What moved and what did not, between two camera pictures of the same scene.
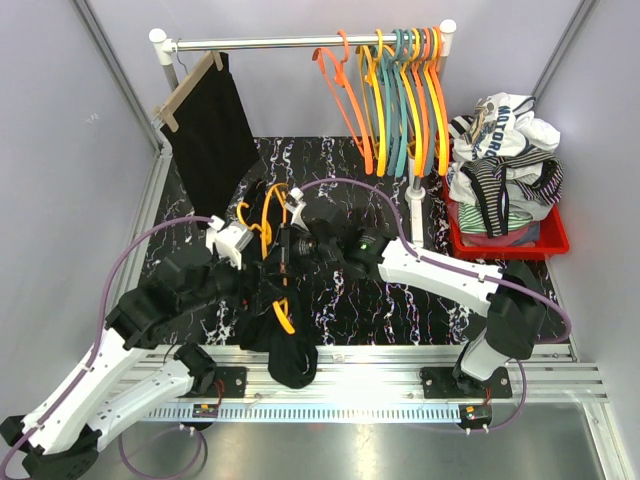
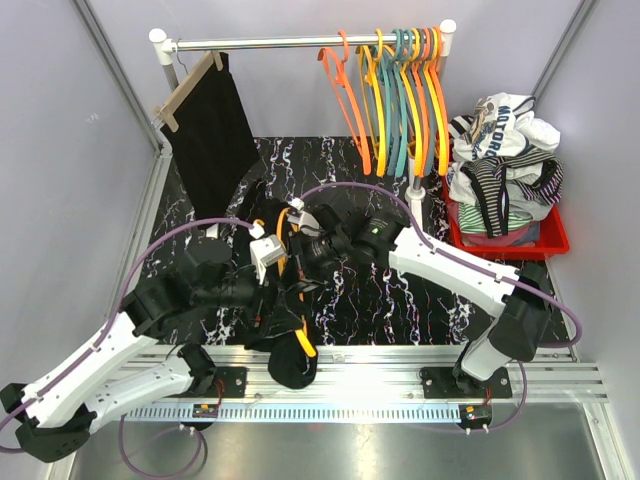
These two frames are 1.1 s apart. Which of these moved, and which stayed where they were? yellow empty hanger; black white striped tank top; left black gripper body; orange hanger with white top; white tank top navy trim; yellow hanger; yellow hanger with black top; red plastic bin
Moved: yellow hanger with black top; left black gripper body
Stayed: orange hanger with white top; yellow hanger; yellow empty hanger; red plastic bin; white tank top navy trim; black white striped tank top
